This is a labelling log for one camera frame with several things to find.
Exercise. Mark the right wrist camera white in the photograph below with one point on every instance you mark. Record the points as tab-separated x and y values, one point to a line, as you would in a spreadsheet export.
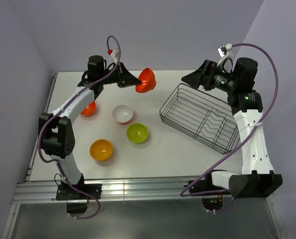
225	52

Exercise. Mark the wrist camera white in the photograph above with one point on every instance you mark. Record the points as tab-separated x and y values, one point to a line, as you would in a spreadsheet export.
225	52
114	55

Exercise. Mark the dark wire dish rack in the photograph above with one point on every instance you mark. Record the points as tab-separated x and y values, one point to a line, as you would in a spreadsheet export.
201	116

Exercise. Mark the lime green bowl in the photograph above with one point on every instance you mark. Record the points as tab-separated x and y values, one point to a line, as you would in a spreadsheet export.
137	133

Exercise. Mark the yellow-orange bowl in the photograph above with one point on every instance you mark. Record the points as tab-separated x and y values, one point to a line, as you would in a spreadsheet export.
101	150

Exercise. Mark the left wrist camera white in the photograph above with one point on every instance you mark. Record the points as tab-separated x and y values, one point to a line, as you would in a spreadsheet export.
114	55

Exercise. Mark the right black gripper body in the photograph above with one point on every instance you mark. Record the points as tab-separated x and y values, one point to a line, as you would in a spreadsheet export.
217	78

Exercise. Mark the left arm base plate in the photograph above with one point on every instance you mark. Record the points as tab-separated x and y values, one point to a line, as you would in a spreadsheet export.
78	200

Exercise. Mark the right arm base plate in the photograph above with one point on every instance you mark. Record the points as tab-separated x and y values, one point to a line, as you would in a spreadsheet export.
211	196

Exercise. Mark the white bowl orange outside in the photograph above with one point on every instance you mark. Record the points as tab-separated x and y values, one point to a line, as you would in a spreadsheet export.
122	114

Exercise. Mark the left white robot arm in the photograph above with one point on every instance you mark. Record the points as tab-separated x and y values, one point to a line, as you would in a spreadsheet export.
56	139

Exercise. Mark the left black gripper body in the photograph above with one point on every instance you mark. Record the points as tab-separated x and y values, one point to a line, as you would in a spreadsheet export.
111	78

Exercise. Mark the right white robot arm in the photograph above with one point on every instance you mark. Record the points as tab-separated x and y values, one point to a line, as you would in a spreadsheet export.
257	178

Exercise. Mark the red-orange plastic bowl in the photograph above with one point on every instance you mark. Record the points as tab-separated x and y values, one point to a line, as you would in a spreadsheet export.
148	81

